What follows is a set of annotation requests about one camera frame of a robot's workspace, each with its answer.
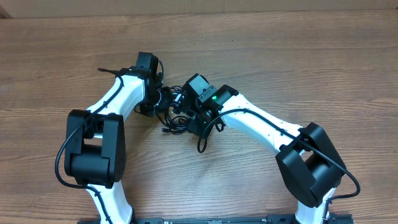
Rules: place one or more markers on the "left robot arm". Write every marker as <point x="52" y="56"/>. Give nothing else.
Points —
<point x="93" y="156"/>

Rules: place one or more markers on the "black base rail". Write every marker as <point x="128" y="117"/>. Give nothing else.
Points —
<point x="270" y="219"/>

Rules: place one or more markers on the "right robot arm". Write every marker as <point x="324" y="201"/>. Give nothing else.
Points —
<point x="308" y="161"/>

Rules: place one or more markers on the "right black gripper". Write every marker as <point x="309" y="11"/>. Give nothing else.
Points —
<point x="193" y="123"/>

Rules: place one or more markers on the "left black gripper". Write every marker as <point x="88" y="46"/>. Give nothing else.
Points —
<point x="166" y="101"/>

